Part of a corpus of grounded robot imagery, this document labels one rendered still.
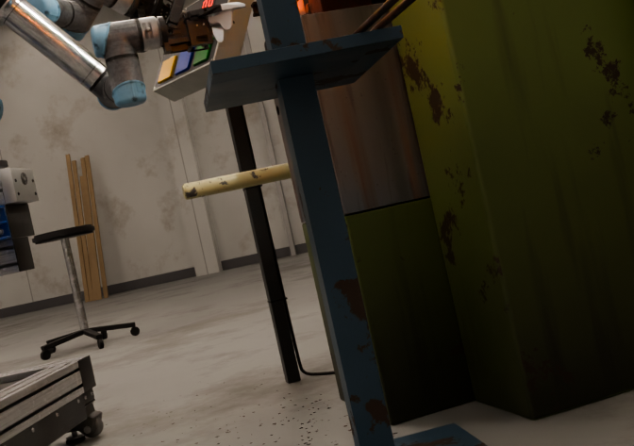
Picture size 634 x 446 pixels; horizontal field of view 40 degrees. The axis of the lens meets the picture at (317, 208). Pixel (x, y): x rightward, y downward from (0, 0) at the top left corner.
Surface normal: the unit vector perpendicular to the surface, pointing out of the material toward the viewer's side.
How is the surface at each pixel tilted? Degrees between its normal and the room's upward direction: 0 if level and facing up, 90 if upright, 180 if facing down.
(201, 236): 90
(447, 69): 90
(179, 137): 90
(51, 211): 90
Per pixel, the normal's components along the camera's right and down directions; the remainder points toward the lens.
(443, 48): -0.94, 0.21
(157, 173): -0.11, 0.02
